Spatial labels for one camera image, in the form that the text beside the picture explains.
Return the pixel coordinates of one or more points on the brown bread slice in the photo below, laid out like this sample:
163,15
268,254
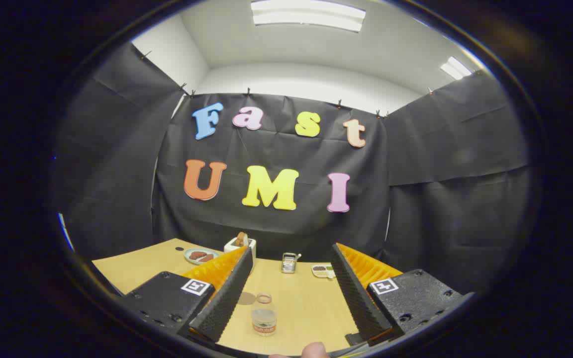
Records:
240,239

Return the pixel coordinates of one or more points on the wooden table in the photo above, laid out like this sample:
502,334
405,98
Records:
306,308

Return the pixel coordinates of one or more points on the pale green plate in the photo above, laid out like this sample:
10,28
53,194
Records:
189,258

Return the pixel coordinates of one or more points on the large ceiling light panel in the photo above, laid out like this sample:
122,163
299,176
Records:
306,15

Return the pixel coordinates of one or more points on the small ceiling light panel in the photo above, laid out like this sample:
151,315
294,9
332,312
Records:
455,68

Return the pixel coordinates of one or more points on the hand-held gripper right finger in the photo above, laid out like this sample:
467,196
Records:
353,293

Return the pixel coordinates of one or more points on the brown meat slice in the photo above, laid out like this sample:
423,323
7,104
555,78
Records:
198,255
207,258

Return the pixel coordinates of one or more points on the round brown coaster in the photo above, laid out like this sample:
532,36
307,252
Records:
245,298

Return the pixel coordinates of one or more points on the white toaster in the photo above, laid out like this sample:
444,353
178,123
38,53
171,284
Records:
230,246

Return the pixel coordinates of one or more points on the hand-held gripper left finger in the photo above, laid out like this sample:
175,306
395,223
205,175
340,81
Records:
227,298

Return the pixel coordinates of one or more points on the small white food dish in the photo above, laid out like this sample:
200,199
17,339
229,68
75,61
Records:
322,271

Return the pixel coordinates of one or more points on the clear plastic juice bottle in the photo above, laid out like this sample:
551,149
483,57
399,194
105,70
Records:
264,318

